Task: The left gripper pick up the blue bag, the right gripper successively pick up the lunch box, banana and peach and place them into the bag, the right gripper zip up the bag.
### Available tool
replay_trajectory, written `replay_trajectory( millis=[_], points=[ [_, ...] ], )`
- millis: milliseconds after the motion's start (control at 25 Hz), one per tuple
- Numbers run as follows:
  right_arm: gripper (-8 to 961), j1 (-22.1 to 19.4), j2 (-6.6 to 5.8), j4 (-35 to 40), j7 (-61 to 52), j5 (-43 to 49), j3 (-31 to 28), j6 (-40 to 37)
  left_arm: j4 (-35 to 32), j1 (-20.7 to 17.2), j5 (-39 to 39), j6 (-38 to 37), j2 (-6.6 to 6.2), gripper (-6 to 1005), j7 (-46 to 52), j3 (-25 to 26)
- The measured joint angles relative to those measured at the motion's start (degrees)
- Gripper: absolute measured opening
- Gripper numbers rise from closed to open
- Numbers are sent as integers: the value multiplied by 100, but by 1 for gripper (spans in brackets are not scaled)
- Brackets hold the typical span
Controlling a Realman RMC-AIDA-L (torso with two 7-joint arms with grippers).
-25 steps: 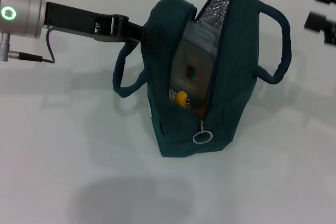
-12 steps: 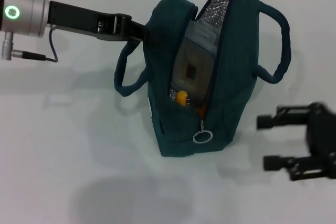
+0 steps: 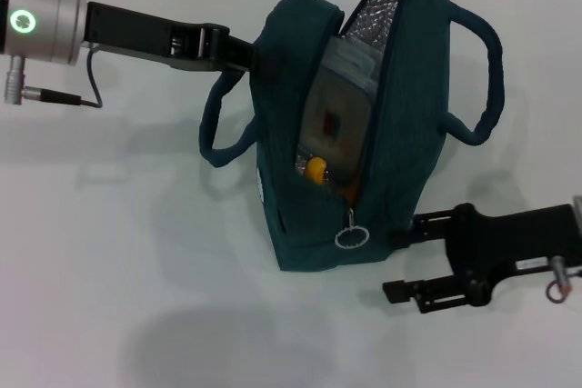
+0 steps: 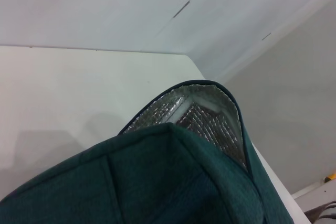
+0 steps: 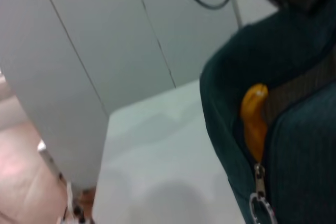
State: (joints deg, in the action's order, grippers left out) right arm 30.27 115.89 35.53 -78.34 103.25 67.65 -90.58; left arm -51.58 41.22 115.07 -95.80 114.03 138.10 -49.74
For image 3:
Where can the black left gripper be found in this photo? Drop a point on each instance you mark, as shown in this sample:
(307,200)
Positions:
(136,38)

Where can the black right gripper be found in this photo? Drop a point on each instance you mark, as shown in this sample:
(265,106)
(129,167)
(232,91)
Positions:
(500,242)

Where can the clear plastic food container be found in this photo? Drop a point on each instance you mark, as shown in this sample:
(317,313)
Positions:
(336,111)

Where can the dark teal fabric lunch bag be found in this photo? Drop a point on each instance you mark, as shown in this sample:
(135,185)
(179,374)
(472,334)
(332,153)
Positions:
(400,133)

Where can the yellow banana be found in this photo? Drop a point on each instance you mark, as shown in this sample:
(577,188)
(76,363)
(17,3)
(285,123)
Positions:
(316,169)

